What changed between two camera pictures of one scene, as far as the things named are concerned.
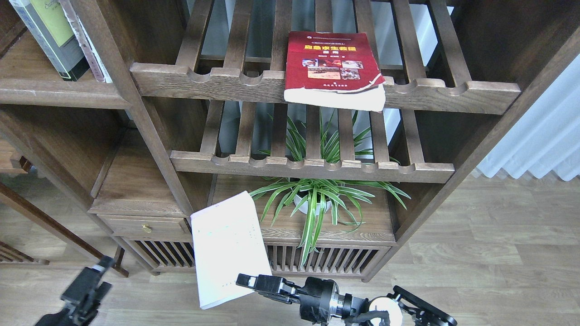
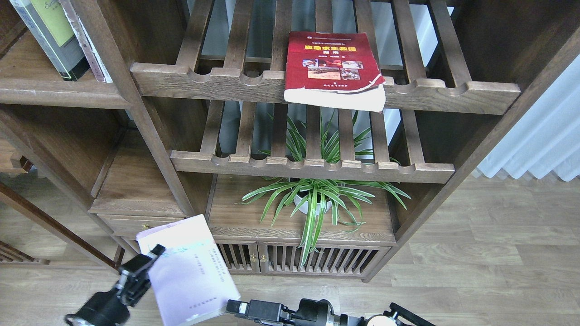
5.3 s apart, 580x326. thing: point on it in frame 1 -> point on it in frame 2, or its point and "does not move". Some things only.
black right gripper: x=318 y=300 -> x=312 y=312
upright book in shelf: x=98 y=69 does not move
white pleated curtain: x=548 y=140 does not move
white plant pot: x=298 y=199 does not move
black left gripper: x=82 y=296 -> x=103 y=309
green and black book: x=47 y=20 does not move
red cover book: x=335 y=69 does not move
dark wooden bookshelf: x=348 y=120 does not move
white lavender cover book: x=228 y=242 -> x=191 y=276
